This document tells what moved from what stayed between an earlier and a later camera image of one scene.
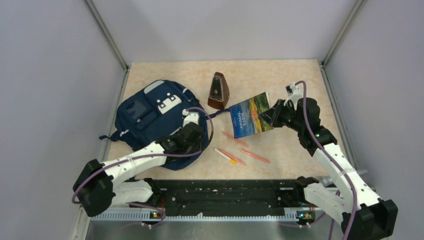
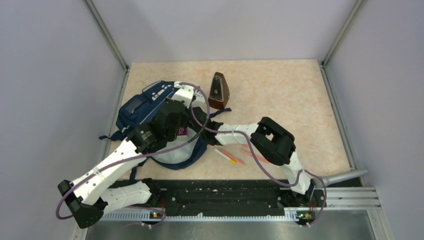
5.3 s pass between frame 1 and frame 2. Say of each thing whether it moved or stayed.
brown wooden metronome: stayed
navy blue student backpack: stayed
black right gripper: moved
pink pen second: stayed
